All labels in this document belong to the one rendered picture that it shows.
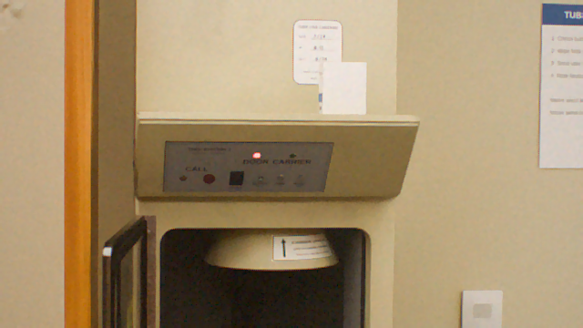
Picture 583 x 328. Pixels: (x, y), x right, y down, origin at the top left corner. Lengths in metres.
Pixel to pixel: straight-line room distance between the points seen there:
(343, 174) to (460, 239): 0.58
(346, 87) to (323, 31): 0.11
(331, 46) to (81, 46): 0.31
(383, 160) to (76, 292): 0.38
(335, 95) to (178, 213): 0.24
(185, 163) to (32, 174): 0.54
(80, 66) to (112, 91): 0.52
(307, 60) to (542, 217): 0.68
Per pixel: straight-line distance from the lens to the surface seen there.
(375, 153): 1.31
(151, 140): 1.26
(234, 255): 1.41
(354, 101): 1.30
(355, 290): 1.46
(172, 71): 1.36
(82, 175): 1.27
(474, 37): 1.88
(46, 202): 1.80
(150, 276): 1.37
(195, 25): 1.36
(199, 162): 1.29
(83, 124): 1.27
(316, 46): 1.38
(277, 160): 1.30
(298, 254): 1.40
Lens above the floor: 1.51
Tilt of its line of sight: 3 degrees down
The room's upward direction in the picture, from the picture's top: 1 degrees clockwise
